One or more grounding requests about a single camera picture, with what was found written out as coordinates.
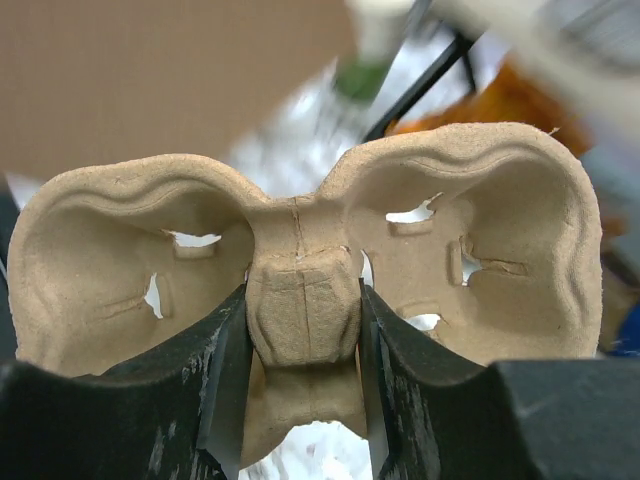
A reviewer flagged brown pulp cup carrier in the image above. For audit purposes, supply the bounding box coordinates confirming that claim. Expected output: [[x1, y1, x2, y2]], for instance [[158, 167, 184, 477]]
[[8, 123, 602, 463]]

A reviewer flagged black and cream shelf rack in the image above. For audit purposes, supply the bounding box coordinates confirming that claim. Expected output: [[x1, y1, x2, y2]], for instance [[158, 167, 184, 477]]
[[365, 1, 639, 145]]

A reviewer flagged orange kettle chips bag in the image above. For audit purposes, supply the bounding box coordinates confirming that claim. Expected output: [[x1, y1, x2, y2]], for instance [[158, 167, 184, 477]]
[[385, 60, 594, 157]]

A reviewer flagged stack of green paper cups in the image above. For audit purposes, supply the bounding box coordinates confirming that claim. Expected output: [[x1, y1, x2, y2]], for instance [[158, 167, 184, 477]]
[[333, 0, 414, 103]]

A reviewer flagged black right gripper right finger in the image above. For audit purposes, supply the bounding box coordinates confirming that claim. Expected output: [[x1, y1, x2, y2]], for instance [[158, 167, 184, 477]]
[[359, 286, 639, 479]]

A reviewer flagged brown paper bag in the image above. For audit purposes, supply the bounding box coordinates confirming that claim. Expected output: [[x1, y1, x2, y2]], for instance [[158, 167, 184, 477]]
[[1, 1, 354, 180]]

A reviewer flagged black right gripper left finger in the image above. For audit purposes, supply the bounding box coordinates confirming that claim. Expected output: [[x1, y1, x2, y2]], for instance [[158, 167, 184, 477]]
[[1, 288, 250, 479]]

